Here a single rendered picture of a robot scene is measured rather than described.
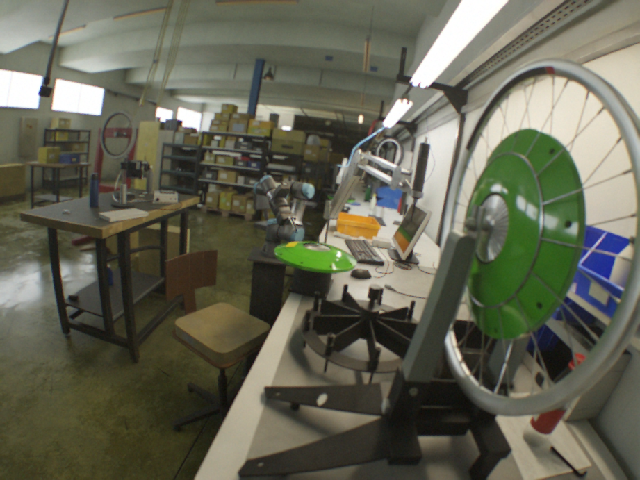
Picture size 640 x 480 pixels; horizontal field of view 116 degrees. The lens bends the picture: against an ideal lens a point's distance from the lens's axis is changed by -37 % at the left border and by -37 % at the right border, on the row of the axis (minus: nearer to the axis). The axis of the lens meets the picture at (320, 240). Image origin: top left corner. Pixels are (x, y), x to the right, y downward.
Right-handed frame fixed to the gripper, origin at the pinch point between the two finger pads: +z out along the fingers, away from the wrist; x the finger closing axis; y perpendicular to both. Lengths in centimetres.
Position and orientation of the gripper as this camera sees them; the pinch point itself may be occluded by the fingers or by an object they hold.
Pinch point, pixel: (296, 230)
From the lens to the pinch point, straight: 128.4
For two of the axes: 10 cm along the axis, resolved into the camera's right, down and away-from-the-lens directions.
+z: 4.5, 7.8, -4.3
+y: -4.6, 6.1, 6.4
